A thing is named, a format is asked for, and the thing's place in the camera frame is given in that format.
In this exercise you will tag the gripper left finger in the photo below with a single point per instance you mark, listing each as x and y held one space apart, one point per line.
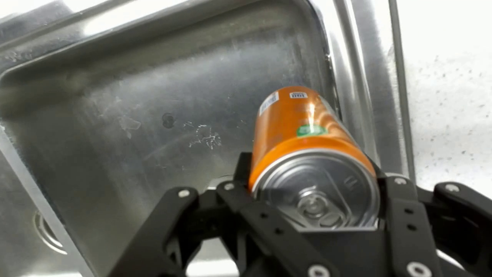
153 231

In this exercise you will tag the orange drink can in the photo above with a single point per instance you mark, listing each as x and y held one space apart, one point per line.
292 127

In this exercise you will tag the stainless steel sink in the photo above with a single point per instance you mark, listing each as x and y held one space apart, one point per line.
153 96

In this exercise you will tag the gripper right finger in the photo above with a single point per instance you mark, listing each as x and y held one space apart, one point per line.
407 231

